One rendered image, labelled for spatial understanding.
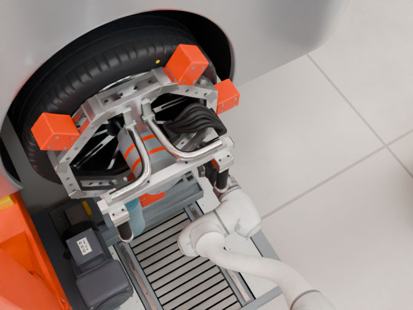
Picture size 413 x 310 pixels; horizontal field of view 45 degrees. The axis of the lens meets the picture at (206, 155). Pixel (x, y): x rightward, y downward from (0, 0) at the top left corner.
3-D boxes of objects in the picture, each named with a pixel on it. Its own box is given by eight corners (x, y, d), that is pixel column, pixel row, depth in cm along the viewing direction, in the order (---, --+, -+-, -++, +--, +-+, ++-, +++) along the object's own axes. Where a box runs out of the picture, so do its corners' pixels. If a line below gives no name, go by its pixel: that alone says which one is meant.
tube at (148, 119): (194, 98, 152) (194, 77, 143) (227, 147, 145) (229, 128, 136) (142, 122, 148) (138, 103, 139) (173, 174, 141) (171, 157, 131)
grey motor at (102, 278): (99, 222, 228) (85, 191, 197) (141, 304, 212) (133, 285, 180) (62, 241, 223) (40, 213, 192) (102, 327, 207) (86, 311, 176)
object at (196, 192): (167, 138, 248) (166, 128, 239) (203, 197, 234) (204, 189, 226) (72, 184, 236) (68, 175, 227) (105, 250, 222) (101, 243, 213)
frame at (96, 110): (205, 136, 192) (209, 43, 144) (214, 149, 190) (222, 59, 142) (73, 202, 179) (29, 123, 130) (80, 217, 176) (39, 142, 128)
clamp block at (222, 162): (217, 143, 154) (218, 135, 150) (233, 166, 151) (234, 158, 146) (203, 150, 153) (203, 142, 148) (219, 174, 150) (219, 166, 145)
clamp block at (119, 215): (117, 194, 146) (114, 186, 141) (131, 219, 142) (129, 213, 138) (101, 202, 145) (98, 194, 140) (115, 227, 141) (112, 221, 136)
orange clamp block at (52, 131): (70, 114, 139) (42, 111, 131) (81, 135, 136) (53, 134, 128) (57, 130, 142) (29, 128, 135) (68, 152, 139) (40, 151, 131)
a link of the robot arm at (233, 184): (246, 187, 177) (237, 173, 179) (232, 188, 169) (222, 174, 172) (229, 202, 181) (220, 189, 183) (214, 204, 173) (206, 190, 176)
